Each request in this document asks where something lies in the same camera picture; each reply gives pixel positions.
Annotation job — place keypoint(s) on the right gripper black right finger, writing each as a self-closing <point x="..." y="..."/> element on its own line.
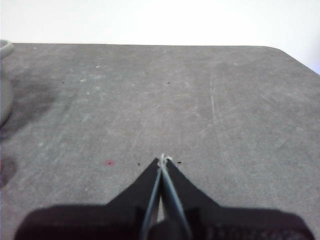
<point x="225" y="225"/>

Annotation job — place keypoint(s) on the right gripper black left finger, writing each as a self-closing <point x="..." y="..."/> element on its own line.
<point x="117" y="220"/>

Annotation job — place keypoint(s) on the pale green electric pot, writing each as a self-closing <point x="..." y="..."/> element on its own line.
<point x="4" y="100"/>

